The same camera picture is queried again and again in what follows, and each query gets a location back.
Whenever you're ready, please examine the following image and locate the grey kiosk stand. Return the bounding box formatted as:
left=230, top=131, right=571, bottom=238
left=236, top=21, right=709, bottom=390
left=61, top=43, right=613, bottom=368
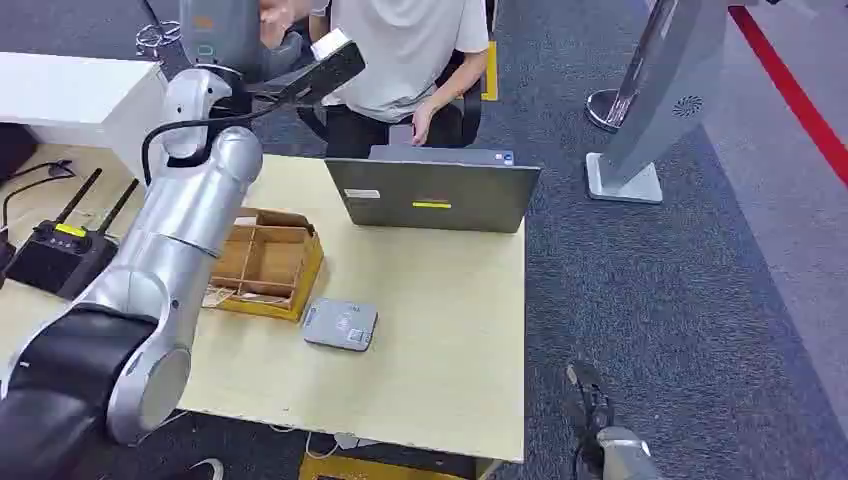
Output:
left=585, top=0, right=762, bottom=205

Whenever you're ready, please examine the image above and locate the round metal stand base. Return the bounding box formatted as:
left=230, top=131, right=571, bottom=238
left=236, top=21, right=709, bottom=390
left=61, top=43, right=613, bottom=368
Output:
left=584, top=87, right=639, bottom=133

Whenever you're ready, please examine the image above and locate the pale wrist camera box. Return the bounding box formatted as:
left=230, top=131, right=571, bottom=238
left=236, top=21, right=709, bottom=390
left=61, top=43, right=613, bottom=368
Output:
left=309, top=27, right=351, bottom=62

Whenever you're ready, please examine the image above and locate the white cabinet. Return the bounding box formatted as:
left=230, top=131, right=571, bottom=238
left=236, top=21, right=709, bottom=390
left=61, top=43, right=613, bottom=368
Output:
left=0, top=51, right=171, bottom=185

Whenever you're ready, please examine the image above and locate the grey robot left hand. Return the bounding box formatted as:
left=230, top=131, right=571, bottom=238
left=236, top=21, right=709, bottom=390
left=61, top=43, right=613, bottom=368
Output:
left=177, top=0, right=306, bottom=85

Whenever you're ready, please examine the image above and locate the black router with antennas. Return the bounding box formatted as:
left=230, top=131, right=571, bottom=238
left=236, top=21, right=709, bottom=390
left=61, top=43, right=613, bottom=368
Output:
left=5, top=167, right=141, bottom=301

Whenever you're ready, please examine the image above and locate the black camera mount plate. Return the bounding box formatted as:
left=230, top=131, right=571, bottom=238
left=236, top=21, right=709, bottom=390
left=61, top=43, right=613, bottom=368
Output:
left=246, top=40, right=368, bottom=111

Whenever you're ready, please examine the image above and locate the grey laptop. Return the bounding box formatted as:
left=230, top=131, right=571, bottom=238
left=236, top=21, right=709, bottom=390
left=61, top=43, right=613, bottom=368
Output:
left=324, top=144, right=542, bottom=235

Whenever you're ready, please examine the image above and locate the yellow floor marker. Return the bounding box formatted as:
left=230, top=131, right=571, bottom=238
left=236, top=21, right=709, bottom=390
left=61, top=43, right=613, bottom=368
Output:
left=481, top=40, right=500, bottom=103

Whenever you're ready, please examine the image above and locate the wooden card box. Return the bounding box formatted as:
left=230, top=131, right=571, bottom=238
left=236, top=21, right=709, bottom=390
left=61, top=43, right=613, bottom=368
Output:
left=201, top=207, right=326, bottom=325

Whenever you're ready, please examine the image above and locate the person's hand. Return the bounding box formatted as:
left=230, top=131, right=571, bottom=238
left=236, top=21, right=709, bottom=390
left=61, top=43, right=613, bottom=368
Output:
left=409, top=99, right=440, bottom=148
left=259, top=0, right=314, bottom=52

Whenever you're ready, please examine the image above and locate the card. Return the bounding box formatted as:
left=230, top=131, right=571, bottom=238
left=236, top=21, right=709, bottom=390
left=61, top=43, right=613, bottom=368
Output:
left=201, top=286, right=238, bottom=310

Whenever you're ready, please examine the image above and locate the person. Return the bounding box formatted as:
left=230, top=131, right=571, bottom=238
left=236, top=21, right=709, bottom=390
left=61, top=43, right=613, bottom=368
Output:
left=258, top=0, right=492, bottom=160

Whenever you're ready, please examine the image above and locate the yellow box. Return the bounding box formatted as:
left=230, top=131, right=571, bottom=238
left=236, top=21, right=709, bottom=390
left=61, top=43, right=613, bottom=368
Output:
left=298, top=452, right=505, bottom=480

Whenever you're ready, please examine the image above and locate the person's left hand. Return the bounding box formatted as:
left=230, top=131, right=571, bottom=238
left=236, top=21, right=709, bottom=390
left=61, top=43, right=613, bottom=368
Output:
left=409, top=99, right=440, bottom=148

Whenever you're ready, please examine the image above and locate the thin black cable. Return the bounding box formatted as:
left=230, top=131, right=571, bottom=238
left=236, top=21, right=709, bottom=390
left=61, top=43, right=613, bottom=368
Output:
left=0, top=158, right=78, bottom=231

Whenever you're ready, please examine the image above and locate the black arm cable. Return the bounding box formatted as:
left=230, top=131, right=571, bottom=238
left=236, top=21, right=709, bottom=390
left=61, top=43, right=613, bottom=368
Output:
left=140, top=99, right=283, bottom=187

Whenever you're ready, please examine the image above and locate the white shoe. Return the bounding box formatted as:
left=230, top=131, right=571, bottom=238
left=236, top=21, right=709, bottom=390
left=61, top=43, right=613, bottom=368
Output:
left=188, top=458, right=226, bottom=480

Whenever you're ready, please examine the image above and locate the person's right hand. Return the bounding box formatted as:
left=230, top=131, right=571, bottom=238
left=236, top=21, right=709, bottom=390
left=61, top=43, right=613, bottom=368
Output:
left=259, top=0, right=314, bottom=52

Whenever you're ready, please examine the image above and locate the small grey flat device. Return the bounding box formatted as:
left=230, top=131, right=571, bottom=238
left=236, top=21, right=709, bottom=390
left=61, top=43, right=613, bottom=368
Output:
left=302, top=298, right=380, bottom=354

